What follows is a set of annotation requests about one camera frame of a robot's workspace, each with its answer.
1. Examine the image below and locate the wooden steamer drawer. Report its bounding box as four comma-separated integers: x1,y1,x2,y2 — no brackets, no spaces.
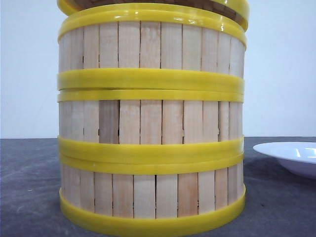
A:
56,88,245,164
58,3,246,94
60,162,245,236

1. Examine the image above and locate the woven bamboo steamer lid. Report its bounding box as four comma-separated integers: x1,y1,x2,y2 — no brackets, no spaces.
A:
57,0,249,31

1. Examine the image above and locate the white plate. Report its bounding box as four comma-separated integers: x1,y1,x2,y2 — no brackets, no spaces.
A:
253,142,316,179

